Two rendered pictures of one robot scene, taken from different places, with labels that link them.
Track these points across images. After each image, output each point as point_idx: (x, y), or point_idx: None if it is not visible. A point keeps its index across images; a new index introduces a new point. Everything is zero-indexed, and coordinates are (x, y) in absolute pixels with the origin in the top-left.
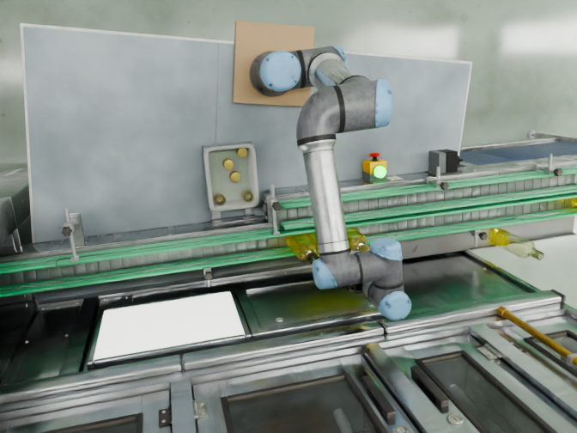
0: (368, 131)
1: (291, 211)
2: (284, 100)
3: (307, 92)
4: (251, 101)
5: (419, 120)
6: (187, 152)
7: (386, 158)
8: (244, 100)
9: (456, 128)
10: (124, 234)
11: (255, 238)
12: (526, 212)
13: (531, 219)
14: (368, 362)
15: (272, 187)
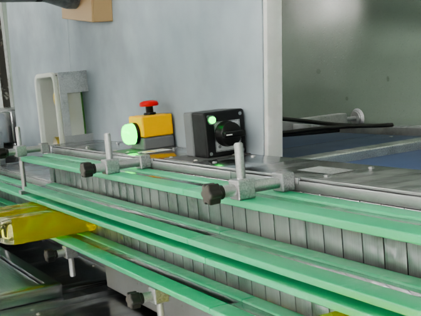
0: (161, 63)
1: (61, 172)
2: (80, 14)
3: (89, 0)
4: (67, 16)
5: (207, 44)
6: None
7: (181, 115)
8: (65, 15)
9: (254, 63)
10: (32, 165)
11: (13, 192)
12: (287, 305)
13: (223, 312)
14: None
15: (15, 130)
